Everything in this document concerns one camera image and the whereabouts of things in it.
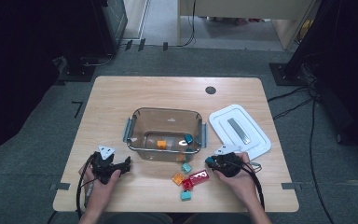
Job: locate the light wooden desk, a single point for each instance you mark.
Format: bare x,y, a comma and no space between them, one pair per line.
245,7

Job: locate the round grey table grommet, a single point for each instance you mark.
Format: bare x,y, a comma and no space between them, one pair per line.
210,90

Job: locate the light teal toy brick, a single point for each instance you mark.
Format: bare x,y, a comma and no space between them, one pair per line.
186,168
185,195

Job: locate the white container lid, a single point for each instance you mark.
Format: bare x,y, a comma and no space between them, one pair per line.
254,130

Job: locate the black metal stand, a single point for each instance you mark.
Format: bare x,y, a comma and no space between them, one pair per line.
304,46

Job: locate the dark curtain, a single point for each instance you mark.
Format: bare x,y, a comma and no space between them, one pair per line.
18,62
354,62

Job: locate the person's left hand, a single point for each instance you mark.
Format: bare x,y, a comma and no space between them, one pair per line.
98,193

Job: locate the person's right hand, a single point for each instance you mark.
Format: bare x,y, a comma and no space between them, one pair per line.
240,183

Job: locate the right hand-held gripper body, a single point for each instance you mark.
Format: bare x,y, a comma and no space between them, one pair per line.
230,163

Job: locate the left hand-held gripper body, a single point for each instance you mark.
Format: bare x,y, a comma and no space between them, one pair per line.
101,166

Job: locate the grey tape strip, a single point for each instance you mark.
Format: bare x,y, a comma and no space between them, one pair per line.
59,186

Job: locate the clear plastic storage container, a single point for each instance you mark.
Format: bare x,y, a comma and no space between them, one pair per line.
155,124

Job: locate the black stand base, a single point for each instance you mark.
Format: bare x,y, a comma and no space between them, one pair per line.
77,72

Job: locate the black tape strip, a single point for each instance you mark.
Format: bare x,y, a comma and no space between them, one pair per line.
141,44
128,45
165,46

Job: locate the yellow object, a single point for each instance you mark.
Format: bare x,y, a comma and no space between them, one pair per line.
306,28

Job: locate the black tape corner mark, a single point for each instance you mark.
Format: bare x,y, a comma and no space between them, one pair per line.
78,107

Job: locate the red long toy brick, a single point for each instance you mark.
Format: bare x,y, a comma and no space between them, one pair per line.
200,176

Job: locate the red square toy brick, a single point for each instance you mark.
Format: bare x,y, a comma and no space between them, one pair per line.
187,184

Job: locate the dark cabinet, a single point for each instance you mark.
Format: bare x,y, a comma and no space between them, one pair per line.
118,21

